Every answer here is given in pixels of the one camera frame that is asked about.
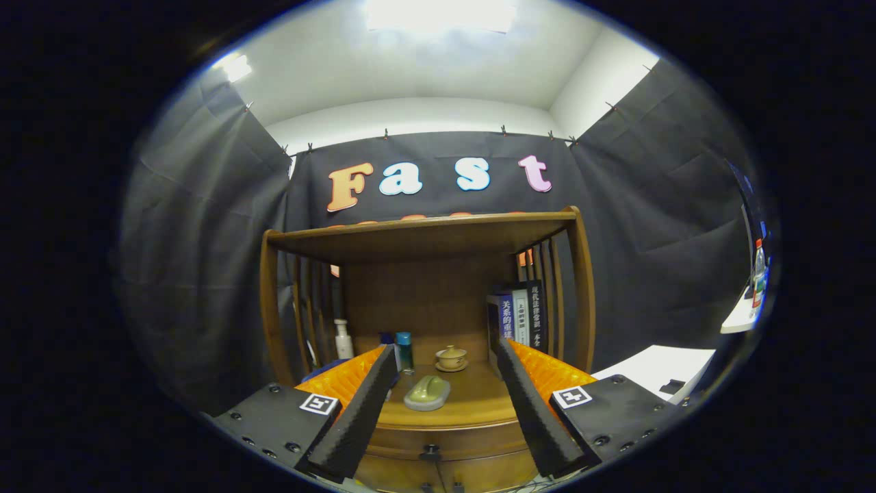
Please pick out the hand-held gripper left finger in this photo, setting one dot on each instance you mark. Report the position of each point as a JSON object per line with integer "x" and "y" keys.
{"x": 363, "y": 404}

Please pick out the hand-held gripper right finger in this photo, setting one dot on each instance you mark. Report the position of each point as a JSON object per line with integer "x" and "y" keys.
{"x": 534, "y": 411}

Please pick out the wooden drawer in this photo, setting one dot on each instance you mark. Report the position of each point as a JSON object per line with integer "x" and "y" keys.
{"x": 479, "y": 441}

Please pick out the pale green scrub brush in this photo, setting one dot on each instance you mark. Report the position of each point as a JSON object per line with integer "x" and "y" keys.
{"x": 428, "y": 394}

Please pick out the wooden countertop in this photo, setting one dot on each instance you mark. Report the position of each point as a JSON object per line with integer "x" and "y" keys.
{"x": 475, "y": 397}

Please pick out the white drawer unit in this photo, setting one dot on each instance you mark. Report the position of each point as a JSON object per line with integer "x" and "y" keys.
{"x": 650, "y": 363}

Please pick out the wooden cabinet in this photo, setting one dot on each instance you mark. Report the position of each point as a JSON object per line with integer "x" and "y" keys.
{"x": 424, "y": 239}

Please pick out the blue towel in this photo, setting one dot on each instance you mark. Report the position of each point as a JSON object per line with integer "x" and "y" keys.
{"x": 321, "y": 374}

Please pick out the white pump bottle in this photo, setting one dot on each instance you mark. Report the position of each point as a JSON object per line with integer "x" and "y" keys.
{"x": 343, "y": 342}

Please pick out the teal bottle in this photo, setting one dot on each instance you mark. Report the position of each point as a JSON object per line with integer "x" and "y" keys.
{"x": 405, "y": 352}

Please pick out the white bottle blue cap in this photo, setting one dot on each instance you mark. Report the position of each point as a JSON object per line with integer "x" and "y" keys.
{"x": 387, "y": 340}

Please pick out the pale spine book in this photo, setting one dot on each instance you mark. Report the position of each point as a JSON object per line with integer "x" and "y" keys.
{"x": 521, "y": 318}

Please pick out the blue spine book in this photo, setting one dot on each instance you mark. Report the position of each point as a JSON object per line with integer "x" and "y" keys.
{"x": 505, "y": 318}

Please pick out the beige lidded teacup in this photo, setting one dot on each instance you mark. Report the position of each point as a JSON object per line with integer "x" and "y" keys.
{"x": 452, "y": 357}

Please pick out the black plastic holder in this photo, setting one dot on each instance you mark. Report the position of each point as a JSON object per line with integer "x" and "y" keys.
{"x": 673, "y": 386}

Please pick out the white round side table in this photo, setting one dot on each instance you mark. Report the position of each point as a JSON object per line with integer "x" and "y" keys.
{"x": 739, "y": 318}

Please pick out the red cap water bottle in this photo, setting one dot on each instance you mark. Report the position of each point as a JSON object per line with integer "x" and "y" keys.
{"x": 758, "y": 281}

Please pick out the ceiling light panel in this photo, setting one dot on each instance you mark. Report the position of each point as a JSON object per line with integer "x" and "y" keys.
{"x": 236, "y": 68}

